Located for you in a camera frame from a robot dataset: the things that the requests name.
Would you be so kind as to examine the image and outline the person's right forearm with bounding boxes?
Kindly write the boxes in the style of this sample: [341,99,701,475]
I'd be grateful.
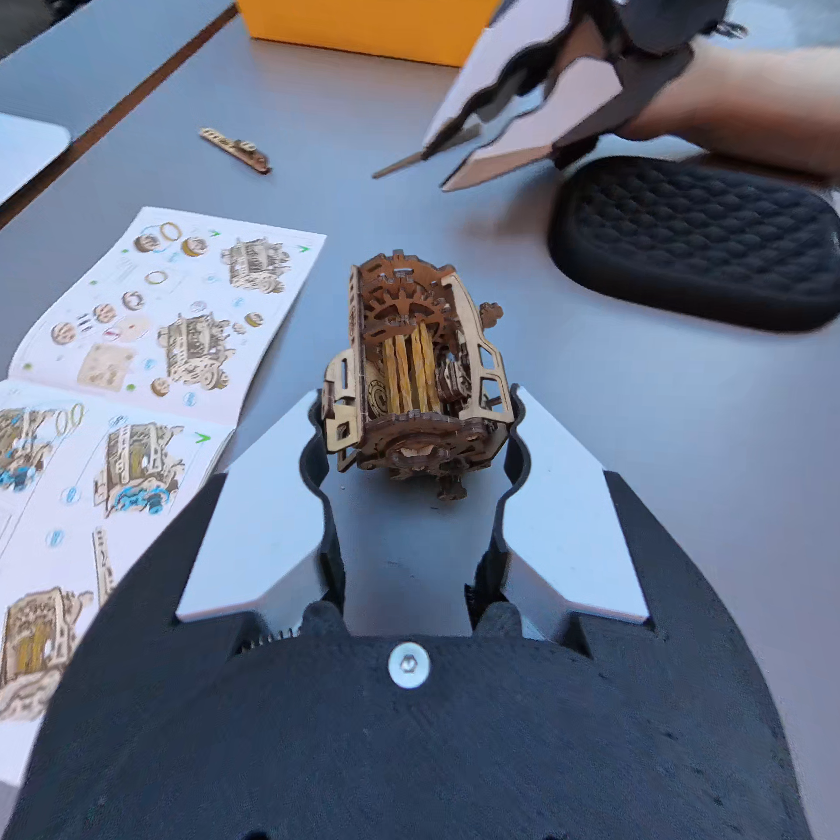
[623,38,840,179]

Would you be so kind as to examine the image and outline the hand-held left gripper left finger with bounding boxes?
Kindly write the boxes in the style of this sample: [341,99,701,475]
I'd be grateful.
[176,390,347,634]

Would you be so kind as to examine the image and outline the yellow box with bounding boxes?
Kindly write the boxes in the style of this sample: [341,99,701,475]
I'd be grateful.
[235,0,503,68]

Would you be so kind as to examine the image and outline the wooden gear model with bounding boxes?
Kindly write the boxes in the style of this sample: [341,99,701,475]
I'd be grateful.
[320,249,516,503]

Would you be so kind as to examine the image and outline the small wooden strip part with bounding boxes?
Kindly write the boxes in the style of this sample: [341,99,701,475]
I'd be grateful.
[199,127,272,175]

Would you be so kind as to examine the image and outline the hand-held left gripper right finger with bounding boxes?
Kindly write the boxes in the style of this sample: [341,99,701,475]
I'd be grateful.
[467,384,651,641]

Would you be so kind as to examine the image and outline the illustrated instruction booklet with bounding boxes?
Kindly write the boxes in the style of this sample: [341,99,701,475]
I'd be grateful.
[0,206,328,788]

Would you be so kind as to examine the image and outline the white rounded tray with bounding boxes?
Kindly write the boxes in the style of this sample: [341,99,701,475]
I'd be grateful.
[0,112,72,206]

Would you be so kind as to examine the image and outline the black quilted wrist rest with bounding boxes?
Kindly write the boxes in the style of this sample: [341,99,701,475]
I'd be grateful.
[548,155,840,333]

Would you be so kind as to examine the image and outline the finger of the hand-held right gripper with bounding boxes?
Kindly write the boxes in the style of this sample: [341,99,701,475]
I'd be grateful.
[422,0,595,160]
[440,36,632,193]

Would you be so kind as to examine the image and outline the thin wooden stick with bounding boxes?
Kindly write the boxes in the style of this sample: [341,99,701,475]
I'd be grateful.
[371,126,484,180]

